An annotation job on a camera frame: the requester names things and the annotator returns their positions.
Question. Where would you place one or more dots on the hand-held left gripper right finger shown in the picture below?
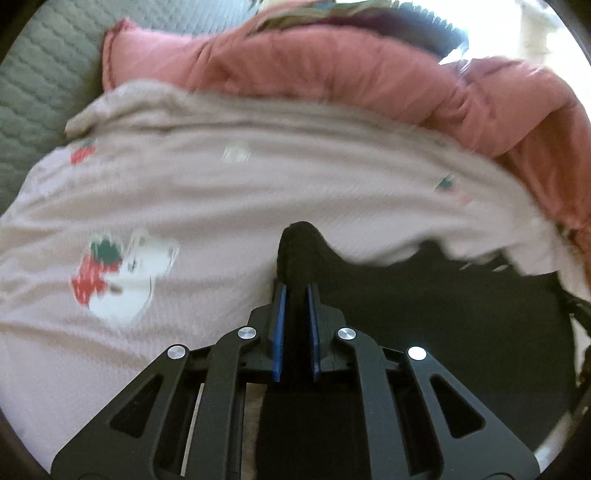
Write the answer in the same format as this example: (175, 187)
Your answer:
(314, 332)

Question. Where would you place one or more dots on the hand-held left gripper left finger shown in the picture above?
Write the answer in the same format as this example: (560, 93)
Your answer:
(280, 332)

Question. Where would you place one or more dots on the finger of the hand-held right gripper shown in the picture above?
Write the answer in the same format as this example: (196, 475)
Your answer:
(579, 311)

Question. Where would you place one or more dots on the black printed t-shirt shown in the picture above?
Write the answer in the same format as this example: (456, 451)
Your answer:
(461, 323)

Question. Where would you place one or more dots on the cream bed sheet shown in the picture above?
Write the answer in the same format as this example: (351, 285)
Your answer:
(570, 263)

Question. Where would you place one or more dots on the strawberry print blanket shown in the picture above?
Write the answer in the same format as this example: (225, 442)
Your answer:
(254, 194)

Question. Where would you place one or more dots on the salmon pink quilt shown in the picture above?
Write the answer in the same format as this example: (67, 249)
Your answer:
(346, 74)

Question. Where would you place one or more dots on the dark blue cloth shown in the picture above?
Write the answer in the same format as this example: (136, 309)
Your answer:
(429, 27)

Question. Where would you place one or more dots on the striped cloth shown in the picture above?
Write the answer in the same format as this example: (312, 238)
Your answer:
(323, 9)

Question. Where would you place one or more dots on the grey quilted bed cover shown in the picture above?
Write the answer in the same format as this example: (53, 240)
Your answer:
(41, 92)

